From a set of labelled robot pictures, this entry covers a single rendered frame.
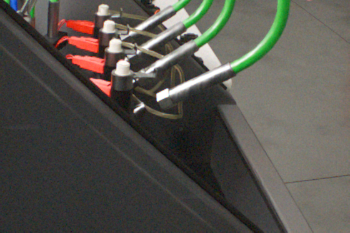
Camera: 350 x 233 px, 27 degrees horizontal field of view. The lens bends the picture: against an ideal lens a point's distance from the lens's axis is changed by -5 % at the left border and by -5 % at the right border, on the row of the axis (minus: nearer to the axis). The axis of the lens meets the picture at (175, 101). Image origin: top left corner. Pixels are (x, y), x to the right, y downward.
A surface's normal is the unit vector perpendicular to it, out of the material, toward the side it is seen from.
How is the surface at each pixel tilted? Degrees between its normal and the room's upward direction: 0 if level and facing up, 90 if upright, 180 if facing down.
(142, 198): 90
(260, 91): 0
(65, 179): 90
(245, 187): 90
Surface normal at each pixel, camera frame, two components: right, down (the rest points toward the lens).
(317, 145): 0.09, -0.91
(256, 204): -0.98, 0.00
